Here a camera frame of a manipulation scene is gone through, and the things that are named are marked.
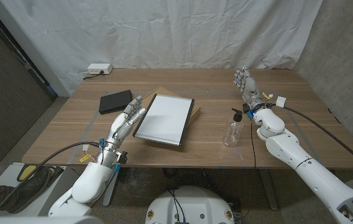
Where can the small black-framed whiteboard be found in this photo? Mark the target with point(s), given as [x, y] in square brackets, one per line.
[167, 119]

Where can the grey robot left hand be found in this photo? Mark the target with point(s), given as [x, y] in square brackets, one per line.
[120, 126]

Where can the black flat box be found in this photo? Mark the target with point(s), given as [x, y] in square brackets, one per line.
[115, 101]

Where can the flat brown cardboard box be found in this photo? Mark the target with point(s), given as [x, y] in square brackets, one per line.
[162, 91]

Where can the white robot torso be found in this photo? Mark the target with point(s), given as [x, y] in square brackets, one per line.
[192, 205]

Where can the yellow and black foot pedal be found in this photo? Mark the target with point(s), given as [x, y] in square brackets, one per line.
[27, 171]

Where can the white power strip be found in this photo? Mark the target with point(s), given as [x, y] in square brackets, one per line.
[99, 68]

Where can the clear spray bottle black pump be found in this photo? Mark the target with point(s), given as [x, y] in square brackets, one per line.
[233, 130]

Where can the person's dark leg and shoe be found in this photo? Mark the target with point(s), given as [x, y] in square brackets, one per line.
[8, 193]

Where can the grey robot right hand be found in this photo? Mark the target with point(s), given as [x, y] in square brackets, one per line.
[249, 87]

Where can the white floor platform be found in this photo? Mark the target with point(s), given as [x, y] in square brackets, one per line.
[58, 186]

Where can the white backdrop cloth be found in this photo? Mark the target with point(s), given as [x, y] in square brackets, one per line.
[164, 34]

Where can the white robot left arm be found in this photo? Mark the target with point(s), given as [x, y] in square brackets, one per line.
[92, 183]

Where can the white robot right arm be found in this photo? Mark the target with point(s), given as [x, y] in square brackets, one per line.
[310, 171]

